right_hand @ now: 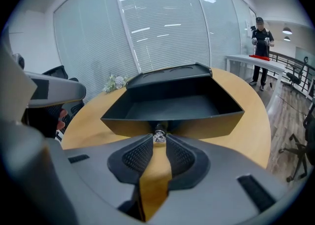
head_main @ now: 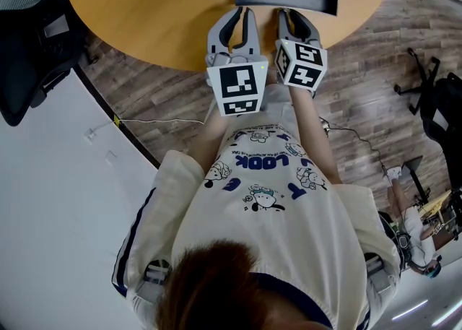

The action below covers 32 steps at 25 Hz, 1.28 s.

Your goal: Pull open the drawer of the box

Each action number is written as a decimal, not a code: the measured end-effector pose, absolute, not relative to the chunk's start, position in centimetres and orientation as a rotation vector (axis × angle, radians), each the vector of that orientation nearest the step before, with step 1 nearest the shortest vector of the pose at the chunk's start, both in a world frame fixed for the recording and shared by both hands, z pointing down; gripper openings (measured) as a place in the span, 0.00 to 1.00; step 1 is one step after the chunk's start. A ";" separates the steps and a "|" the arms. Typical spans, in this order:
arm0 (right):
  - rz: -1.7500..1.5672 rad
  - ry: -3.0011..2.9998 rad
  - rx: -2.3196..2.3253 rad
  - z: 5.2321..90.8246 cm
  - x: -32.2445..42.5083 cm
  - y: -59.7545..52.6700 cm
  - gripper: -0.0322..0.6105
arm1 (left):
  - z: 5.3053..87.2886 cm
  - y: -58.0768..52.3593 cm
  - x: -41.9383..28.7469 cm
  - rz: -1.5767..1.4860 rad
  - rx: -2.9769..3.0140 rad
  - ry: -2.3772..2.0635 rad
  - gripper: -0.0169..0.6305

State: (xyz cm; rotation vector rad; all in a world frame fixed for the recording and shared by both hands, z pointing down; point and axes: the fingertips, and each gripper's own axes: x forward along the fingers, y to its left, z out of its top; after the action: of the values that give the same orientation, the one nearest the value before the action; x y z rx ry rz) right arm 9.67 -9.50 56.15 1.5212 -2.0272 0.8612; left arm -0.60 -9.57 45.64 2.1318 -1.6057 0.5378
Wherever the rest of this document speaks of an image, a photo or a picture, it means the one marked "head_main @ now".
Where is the person's left forearm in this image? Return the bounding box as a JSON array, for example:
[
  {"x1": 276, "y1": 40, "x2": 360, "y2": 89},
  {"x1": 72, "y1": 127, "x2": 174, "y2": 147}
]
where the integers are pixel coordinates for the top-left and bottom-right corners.
[{"x1": 203, "y1": 102, "x2": 232, "y2": 175}]

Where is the grey shoulder strap buckle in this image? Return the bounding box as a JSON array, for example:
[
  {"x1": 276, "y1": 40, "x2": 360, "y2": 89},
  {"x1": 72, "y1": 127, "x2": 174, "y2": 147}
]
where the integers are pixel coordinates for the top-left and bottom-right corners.
[
  {"x1": 143, "y1": 259, "x2": 173, "y2": 287},
  {"x1": 363, "y1": 251, "x2": 397, "y2": 294}
]

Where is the black floor cable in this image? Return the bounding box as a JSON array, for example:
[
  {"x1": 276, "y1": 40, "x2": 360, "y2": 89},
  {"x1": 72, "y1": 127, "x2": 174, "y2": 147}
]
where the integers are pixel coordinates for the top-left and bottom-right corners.
[{"x1": 318, "y1": 116, "x2": 390, "y2": 175}]

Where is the person's right forearm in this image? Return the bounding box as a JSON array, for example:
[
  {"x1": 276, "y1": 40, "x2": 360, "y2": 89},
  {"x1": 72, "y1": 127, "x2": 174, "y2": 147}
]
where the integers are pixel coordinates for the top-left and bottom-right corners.
[{"x1": 287, "y1": 84, "x2": 343, "y2": 186}]

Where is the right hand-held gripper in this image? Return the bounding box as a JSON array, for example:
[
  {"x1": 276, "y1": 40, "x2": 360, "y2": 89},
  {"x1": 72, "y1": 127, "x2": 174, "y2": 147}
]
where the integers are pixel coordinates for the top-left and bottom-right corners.
[{"x1": 274, "y1": 8, "x2": 329, "y2": 97}]

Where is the black headrest office chair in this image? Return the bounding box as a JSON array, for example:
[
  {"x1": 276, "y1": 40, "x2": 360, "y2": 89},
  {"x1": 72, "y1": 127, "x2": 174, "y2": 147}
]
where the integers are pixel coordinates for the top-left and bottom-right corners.
[{"x1": 0, "y1": 0, "x2": 93, "y2": 128}]

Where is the person's cream printed shirt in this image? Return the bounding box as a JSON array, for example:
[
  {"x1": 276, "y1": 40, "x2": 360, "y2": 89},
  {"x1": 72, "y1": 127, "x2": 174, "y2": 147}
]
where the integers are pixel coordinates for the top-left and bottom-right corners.
[{"x1": 111, "y1": 82, "x2": 402, "y2": 330}]

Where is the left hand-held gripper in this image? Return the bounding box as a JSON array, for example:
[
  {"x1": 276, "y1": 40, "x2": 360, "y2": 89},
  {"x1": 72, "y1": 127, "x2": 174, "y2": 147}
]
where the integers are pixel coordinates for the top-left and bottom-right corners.
[{"x1": 204, "y1": 6, "x2": 270, "y2": 118}]

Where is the black floor stand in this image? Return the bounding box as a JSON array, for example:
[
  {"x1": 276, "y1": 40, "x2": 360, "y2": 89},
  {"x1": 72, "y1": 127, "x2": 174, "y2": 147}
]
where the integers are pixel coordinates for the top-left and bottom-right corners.
[{"x1": 400, "y1": 155, "x2": 432, "y2": 204}]

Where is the light wooden rack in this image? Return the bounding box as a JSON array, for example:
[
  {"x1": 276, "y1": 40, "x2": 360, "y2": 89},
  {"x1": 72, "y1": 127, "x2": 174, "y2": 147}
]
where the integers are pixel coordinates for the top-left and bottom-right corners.
[{"x1": 417, "y1": 187, "x2": 462, "y2": 247}]

